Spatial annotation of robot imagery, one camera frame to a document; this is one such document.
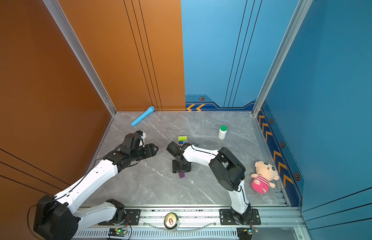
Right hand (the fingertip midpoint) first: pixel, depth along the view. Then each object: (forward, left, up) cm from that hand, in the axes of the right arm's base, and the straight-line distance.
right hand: (176, 172), depth 88 cm
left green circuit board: (-29, +27, -2) cm, 40 cm away
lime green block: (+20, -3, +6) cm, 21 cm away
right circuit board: (-29, -37, -1) cm, 46 cm away
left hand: (+8, +11, +15) cm, 20 cm away
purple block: (-2, -3, 0) cm, 3 cm away
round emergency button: (-26, 0, +11) cm, 28 cm away
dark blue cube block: (+18, -2, +5) cm, 19 cm away
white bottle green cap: (+24, -30, +7) cm, 39 cm away
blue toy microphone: (+51, +25, +3) cm, 56 cm away
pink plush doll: (-4, -50, +6) cm, 50 cm away
